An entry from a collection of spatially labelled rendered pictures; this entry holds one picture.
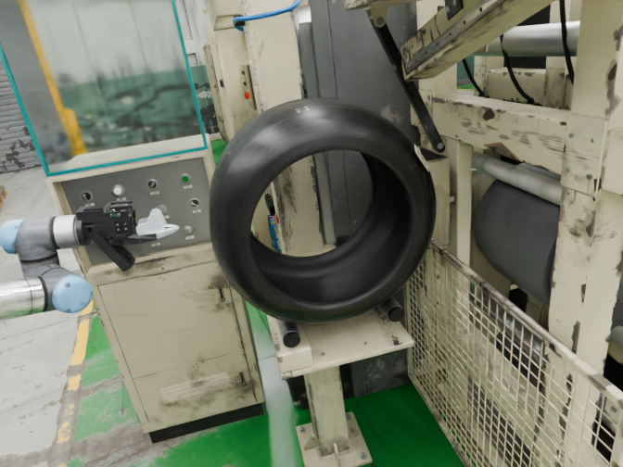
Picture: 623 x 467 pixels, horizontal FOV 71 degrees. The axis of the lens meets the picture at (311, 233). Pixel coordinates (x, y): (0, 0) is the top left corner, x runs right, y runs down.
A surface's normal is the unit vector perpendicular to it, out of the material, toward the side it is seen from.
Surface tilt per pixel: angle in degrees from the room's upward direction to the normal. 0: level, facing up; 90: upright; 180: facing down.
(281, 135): 46
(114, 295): 90
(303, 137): 80
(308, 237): 90
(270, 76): 90
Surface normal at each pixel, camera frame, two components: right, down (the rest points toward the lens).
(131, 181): 0.22, 0.37
